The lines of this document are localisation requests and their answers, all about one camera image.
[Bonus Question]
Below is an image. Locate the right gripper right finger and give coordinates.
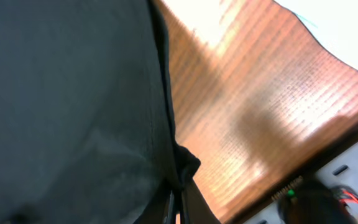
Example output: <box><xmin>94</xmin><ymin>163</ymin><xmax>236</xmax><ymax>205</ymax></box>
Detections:
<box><xmin>181</xmin><ymin>180</ymin><xmax>221</xmax><ymax>224</ymax></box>

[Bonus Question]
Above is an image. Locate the light blue t-shirt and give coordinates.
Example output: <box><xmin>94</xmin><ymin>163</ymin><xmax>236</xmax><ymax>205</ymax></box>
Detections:
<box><xmin>276</xmin><ymin>0</ymin><xmax>358</xmax><ymax>70</ymax></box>

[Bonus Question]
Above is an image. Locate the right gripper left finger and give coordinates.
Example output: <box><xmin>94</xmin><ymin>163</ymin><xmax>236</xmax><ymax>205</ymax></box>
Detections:
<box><xmin>135</xmin><ymin>183</ymin><xmax>175</xmax><ymax>224</ymax></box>

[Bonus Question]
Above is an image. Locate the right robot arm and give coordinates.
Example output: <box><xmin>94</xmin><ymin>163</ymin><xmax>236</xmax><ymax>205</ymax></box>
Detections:
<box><xmin>135</xmin><ymin>180</ymin><xmax>357</xmax><ymax>224</ymax></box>

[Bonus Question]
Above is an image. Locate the black t-shirt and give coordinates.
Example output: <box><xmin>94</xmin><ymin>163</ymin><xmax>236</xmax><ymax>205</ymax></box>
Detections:
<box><xmin>0</xmin><ymin>0</ymin><xmax>200</xmax><ymax>223</ymax></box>

